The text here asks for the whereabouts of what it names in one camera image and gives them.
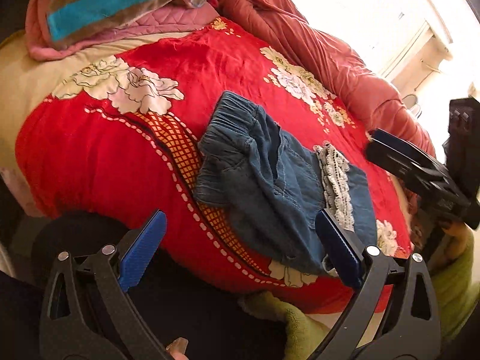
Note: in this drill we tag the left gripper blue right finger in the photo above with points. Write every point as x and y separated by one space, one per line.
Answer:
343 248

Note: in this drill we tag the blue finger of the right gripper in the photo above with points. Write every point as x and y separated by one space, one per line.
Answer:
387 141

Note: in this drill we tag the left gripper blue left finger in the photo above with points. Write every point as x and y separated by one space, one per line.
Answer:
141 250

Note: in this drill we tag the person's right hand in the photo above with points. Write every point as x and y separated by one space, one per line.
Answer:
438 229

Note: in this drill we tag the person's left hand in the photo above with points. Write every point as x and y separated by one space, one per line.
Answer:
178 348

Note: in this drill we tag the red floral blanket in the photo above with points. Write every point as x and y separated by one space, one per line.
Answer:
120 137

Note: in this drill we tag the rust red rolled duvet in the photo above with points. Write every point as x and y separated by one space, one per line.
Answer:
366 96

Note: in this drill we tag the cream bed sheet mattress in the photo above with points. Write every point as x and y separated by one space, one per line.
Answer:
25 83

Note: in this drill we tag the pink quilted pillow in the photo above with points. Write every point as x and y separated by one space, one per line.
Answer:
172 17

